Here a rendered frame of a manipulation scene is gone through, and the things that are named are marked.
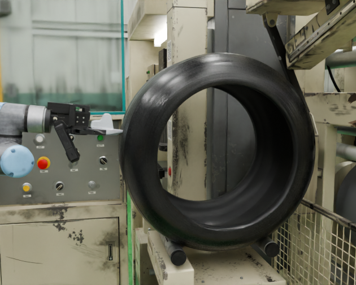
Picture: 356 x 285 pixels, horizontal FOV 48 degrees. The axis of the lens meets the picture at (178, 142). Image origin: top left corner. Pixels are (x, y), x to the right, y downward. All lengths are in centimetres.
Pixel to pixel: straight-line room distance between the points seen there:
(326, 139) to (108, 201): 92
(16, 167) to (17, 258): 84
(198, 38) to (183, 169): 47
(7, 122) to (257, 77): 68
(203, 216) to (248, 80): 53
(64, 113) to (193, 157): 54
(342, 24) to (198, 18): 51
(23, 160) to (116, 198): 81
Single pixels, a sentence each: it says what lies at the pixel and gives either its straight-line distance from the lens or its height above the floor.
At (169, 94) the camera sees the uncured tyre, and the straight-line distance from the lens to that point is 105.
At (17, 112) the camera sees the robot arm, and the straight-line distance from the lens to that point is 114.
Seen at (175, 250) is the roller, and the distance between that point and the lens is 115.
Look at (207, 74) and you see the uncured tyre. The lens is 108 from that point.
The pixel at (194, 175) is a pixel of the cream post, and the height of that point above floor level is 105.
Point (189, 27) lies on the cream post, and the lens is 147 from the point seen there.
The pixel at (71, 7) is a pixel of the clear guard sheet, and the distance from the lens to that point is 171.
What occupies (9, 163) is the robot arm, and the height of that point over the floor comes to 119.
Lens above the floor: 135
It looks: 7 degrees down
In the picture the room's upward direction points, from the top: straight up
